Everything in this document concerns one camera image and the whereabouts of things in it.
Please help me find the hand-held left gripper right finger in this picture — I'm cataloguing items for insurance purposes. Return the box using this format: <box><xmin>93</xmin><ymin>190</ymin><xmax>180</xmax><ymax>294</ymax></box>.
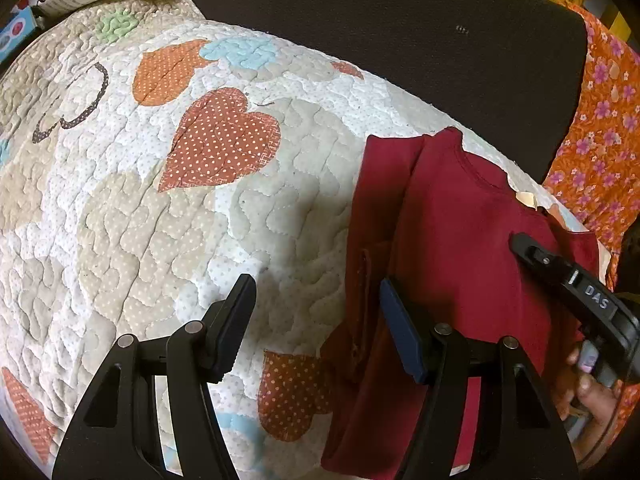
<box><xmin>378</xmin><ymin>276</ymin><xmax>583</xmax><ymax>480</ymax></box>

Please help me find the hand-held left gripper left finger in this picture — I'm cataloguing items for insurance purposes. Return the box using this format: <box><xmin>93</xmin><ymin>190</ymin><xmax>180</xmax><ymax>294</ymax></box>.
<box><xmin>51</xmin><ymin>274</ymin><xmax>258</xmax><ymax>480</ymax></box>

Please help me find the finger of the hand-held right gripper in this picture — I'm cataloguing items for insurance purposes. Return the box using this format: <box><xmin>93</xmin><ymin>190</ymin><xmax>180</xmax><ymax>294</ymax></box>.
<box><xmin>509</xmin><ymin>232</ymin><xmax>576</xmax><ymax>291</ymax></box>

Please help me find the dark red shirt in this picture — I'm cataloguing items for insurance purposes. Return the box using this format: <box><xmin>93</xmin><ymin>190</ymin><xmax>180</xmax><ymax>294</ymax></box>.
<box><xmin>320</xmin><ymin>127</ymin><xmax>601</xmax><ymax>476</ymax></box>

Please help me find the person's right hand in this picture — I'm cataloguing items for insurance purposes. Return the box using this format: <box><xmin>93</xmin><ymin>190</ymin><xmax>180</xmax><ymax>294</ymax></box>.
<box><xmin>552</xmin><ymin>341</ymin><xmax>621</xmax><ymax>423</ymax></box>

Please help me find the heart patterned quilt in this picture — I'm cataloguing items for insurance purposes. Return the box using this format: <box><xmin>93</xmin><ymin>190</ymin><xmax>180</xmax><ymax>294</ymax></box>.
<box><xmin>0</xmin><ymin>0</ymin><xmax>608</xmax><ymax>480</ymax></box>

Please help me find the orange floral cloth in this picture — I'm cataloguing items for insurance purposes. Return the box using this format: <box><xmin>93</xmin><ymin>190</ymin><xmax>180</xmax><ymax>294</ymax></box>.
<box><xmin>542</xmin><ymin>2</ymin><xmax>640</xmax><ymax>441</ymax></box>

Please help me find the dark brown cushion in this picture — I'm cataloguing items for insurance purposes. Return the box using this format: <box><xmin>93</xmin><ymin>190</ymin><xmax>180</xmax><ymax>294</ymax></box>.
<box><xmin>177</xmin><ymin>0</ymin><xmax>588</xmax><ymax>186</ymax></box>

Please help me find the light blue toy box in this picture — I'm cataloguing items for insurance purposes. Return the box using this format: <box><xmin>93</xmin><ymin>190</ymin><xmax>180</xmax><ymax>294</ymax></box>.
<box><xmin>0</xmin><ymin>7</ymin><xmax>38</xmax><ymax>63</ymax></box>

